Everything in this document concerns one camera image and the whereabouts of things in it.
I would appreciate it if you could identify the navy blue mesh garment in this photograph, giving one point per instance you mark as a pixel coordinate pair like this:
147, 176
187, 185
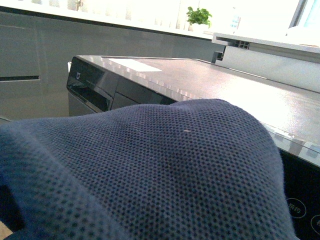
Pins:
193, 170

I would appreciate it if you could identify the grey front-load washing machine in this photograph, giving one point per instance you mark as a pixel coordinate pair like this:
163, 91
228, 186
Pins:
290, 114

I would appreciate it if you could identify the green potted plant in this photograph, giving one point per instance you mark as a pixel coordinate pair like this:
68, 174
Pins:
199, 16

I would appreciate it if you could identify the white window sill ledge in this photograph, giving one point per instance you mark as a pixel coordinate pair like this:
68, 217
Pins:
293, 64

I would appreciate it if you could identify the grey cabinet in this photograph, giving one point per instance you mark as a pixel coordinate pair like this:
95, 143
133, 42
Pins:
35, 49

